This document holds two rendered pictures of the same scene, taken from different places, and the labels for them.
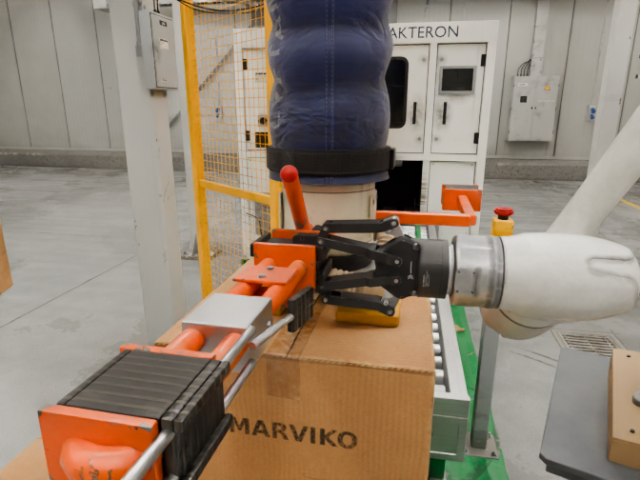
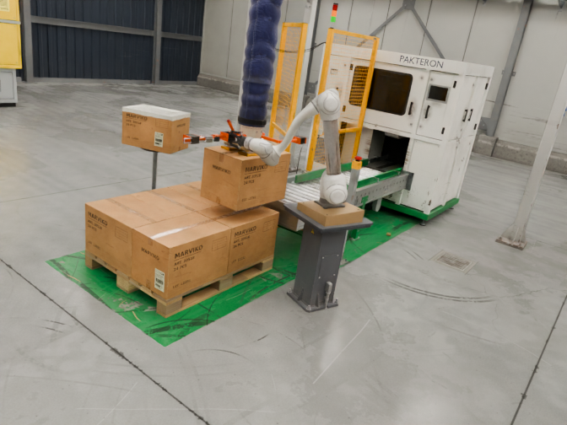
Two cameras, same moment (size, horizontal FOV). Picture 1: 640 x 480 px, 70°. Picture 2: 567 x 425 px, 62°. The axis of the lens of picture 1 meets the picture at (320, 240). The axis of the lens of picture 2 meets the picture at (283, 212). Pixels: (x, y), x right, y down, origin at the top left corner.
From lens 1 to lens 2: 3.04 m
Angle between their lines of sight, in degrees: 23
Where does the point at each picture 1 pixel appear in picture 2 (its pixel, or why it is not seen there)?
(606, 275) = (261, 146)
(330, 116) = (245, 111)
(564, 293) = (255, 147)
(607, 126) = (546, 141)
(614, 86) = (555, 115)
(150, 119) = not seen: hidden behind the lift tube
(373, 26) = (258, 94)
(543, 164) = not seen: outside the picture
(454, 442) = (294, 223)
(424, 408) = (240, 167)
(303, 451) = (222, 174)
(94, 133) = not seen: hidden behind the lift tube
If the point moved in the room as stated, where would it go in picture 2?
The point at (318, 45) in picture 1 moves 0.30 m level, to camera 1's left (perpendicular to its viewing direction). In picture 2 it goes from (245, 97) to (213, 90)
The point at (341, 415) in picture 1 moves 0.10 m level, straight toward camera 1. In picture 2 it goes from (229, 167) to (220, 169)
